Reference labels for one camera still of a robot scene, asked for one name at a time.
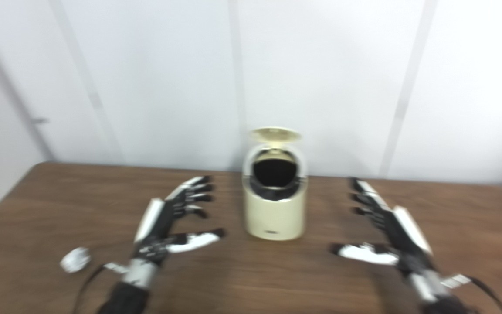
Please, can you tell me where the black bin liner bag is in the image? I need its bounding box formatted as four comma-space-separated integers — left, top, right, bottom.
249, 158, 302, 201

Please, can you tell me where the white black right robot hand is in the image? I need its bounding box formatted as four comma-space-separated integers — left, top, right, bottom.
329, 177, 437, 277

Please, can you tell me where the grey wall corner post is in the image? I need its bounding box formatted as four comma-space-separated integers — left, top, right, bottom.
0, 17, 53, 162

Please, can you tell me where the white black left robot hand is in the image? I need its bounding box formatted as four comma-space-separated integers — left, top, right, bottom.
132, 176, 226, 266

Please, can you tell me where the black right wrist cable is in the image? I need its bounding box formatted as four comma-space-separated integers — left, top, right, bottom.
441, 274, 502, 314

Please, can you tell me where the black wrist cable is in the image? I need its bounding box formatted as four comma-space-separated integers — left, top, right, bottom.
71, 263, 129, 314
441, 274, 502, 314

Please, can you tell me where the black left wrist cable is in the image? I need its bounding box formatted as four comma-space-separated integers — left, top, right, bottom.
71, 263, 129, 314

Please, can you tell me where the white paper ball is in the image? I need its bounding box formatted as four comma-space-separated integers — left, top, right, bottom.
59, 247, 92, 274

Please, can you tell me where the round cream bin lid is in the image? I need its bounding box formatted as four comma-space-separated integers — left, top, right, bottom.
250, 126, 302, 151

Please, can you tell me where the cream-colored desktop bin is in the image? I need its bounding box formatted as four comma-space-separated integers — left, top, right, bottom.
241, 142, 309, 241

